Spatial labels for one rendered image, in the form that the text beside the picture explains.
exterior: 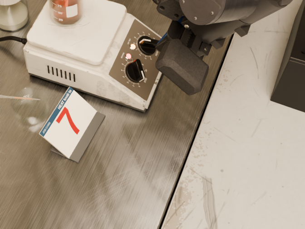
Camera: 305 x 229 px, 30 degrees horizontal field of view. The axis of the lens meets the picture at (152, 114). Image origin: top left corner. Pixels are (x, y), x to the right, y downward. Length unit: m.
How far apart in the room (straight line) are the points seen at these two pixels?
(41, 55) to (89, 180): 0.20
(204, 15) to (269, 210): 0.36
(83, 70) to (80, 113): 0.06
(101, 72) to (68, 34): 0.08
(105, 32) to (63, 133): 0.16
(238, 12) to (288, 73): 0.30
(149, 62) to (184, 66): 0.25
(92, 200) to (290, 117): 0.34
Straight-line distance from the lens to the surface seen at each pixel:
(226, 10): 0.56
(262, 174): 0.86
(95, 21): 0.87
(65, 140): 0.84
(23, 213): 0.81
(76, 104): 0.86
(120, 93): 0.85
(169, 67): 0.64
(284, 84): 0.89
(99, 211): 0.80
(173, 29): 0.70
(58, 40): 0.85
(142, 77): 0.85
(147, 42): 0.88
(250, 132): 0.89
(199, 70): 0.66
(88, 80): 0.86
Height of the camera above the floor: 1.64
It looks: 58 degrees down
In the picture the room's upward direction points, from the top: 9 degrees clockwise
